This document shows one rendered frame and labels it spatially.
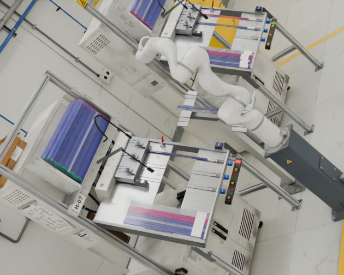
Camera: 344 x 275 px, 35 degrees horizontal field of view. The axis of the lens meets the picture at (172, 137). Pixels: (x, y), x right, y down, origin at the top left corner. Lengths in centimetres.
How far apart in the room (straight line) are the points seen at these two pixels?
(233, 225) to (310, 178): 75
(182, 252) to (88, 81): 263
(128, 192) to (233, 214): 83
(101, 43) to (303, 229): 205
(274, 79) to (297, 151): 168
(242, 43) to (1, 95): 221
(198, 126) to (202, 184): 131
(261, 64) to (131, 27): 123
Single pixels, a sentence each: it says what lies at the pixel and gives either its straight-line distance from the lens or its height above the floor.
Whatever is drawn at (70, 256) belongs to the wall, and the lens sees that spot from 495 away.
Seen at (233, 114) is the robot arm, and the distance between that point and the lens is 304.
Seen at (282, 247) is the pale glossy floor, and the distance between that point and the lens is 386.
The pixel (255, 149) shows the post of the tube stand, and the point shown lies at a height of 45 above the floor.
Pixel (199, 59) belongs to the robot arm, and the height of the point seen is 144.
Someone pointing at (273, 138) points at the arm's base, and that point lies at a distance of 319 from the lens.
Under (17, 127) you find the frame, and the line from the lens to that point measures 335.
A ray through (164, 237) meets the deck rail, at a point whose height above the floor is 87.
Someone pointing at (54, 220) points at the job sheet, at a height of 134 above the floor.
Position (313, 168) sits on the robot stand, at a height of 45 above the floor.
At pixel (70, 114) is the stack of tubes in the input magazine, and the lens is 349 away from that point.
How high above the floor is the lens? 239
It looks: 22 degrees down
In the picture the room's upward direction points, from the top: 53 degrees counter-clockwise
